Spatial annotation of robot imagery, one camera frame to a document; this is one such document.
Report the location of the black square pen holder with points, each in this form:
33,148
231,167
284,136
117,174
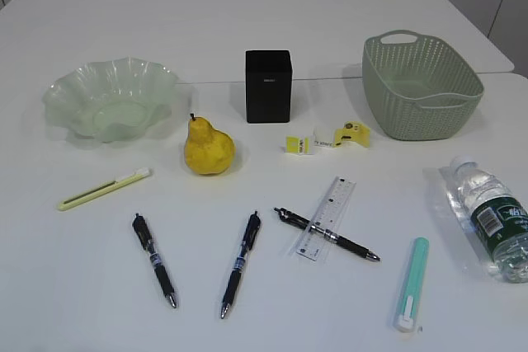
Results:
268,83

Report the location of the teal white utility knife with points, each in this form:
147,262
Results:
412,286

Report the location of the pale green wavy glass plate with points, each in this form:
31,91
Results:
113,100

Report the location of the clear plastic ruler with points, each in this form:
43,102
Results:
328,215

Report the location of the yellow-green utility knife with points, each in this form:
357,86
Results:
104,189

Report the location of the black gel pen left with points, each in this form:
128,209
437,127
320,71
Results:
147,242

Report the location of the black gel pen on ruler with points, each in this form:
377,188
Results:
296,220

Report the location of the clear plastic water bottle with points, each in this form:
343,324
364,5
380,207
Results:
486,208

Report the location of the blue black gel pen middle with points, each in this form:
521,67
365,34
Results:
246,245

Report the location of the yellow pear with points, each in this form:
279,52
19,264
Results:
207,151

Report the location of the green woven plastic basket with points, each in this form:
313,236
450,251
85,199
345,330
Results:
418,87

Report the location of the yellow white waste paper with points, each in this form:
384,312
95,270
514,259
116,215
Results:
351,131

